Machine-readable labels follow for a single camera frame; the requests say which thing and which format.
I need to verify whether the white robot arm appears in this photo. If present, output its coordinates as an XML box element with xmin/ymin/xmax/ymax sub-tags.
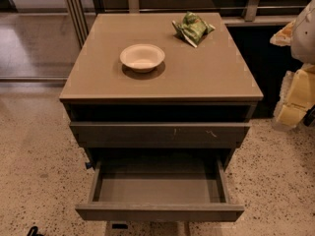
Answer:
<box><xmin>270</xmin><ymin>0</ymin><xmax>315</xmax><ymax>131</ymax></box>

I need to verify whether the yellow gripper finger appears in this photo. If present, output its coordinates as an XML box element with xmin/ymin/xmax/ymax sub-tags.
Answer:
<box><xmin>270</xmin><ymin>21</ymin><xmax>295</xmax><ymax>46</ymax></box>

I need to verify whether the black cable on floor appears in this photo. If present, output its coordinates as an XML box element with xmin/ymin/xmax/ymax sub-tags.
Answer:
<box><xmin>26</xmin><ymin>225</ymin><xmax>45</xmax><ymax>236</ymax></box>

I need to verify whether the grey top drawer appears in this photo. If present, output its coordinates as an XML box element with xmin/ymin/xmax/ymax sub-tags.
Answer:
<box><xmin>70</xmin><ymin>122</ymin><xmax>250</xmax><ymax>148</ymax></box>

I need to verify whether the white paper bowl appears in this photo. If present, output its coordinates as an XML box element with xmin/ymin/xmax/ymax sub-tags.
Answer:
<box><xmin>120</xmin><ymin>44</ymin><xmax>165</xmax><ymax>73</ymax></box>

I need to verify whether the grey drawer cabinet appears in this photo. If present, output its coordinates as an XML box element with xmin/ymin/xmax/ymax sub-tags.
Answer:
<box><xmin>60</xmin><ymin>13</ymin><xmax>263</xmax><ymax>164</ymax></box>

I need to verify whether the metal railing frame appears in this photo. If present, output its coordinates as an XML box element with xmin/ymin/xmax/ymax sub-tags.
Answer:
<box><xmin>60</xmin><ymin>0</ymin><xmax>315</xmax><ymax>49</ymax></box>

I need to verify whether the grey drawer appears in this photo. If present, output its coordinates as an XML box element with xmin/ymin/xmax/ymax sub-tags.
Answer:
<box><xmin>70</xmin><ymin>122</ymin><xmax>250</xmax><ymax>148</ymax></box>
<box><xmin>76</xmin><ymin>157</ymin><xmax>244</xmax><ymax>222</ymax></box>

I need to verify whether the black object at right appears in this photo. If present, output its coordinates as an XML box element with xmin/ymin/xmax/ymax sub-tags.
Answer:
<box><xmin>303</xmin><ymin>106</ymin><xmax>315</xmax><ymax>127</ymax></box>

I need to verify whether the green chip bag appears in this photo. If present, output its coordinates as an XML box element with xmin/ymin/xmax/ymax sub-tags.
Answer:
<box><xmin>172</xmin><ymin>12</ymin><xmax>216</xmax><ymax>48</ymax></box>

